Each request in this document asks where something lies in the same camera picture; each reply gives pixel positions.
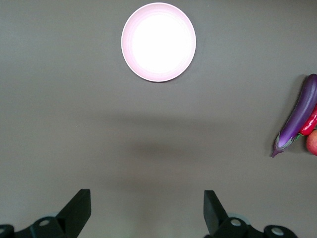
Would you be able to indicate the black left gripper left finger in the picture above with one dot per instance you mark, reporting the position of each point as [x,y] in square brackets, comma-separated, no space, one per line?
[74,213]

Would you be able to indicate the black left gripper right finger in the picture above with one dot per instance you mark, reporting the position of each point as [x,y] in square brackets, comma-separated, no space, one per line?
[215,213]

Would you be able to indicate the red pomegranate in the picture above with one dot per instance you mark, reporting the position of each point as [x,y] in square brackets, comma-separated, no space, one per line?
[312,143]

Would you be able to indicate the red chili pepper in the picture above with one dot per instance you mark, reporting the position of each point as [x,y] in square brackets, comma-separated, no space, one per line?
[309,125]

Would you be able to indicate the purple eggplant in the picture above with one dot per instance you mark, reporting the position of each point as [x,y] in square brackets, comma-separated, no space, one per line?
[301,111]

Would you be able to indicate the pink round plate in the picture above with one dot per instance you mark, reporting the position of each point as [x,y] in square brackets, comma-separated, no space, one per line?
[158,42]

